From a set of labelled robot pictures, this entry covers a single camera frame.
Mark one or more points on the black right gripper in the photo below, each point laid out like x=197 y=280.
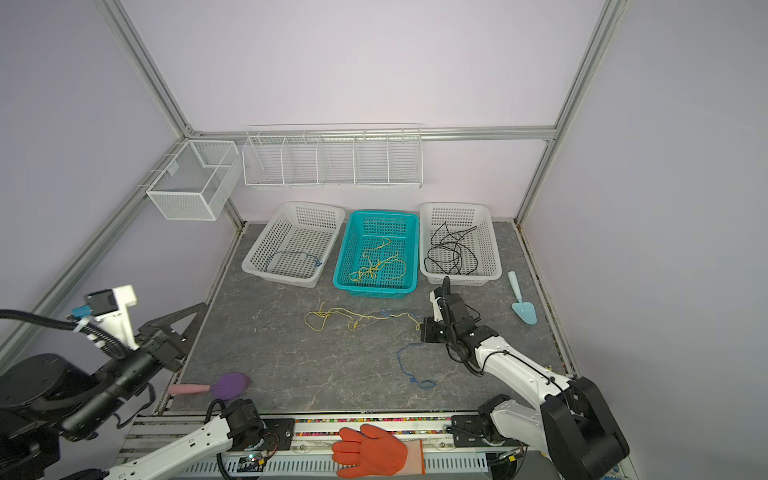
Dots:
x=428 y=324

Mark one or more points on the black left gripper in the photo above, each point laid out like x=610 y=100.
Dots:
x=165 y=344

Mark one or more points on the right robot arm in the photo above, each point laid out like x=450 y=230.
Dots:
x=567 y=419

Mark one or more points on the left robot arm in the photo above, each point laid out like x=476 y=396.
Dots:
x=46 y=398

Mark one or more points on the pink purple brush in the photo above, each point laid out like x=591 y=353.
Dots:
x=228 y=387

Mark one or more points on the teal plastic basket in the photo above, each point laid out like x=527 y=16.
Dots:
x=379 y=255

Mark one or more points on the white plastic basket right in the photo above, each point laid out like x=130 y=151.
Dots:
x=457 y=240

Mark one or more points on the white plastic basket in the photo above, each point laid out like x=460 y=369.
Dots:
x=294 y=246
x=457 y=240

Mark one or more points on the orange rubber glove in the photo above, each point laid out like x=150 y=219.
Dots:
x=372 y=451

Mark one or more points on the white plastic basket left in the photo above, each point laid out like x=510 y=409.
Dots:
x=294 y=246

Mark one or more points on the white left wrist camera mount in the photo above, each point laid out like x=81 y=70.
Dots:
x=108 y=310

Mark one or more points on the mint green brush handle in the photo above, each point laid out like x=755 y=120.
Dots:
x=523 y=309

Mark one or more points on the small white wire basket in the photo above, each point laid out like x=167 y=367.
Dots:
x=197 y=181

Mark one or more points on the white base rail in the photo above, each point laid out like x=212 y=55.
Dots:
x=302 y=445

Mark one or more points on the long white wire shelf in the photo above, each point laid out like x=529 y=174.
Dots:
x=344 y=155

